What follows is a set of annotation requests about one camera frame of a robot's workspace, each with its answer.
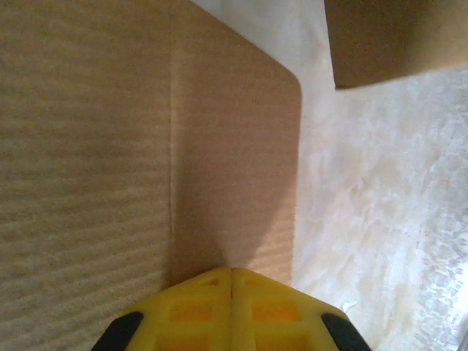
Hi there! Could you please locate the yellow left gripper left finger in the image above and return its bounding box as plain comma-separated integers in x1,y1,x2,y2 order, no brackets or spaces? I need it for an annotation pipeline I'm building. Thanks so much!
91,266,234,351

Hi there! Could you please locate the brown cardboard box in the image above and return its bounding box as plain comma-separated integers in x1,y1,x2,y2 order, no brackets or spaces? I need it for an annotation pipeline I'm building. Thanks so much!
0,0,468,351

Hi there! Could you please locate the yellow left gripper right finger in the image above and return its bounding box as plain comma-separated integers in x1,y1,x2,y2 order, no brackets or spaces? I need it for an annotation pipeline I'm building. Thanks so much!
233,267,370,351

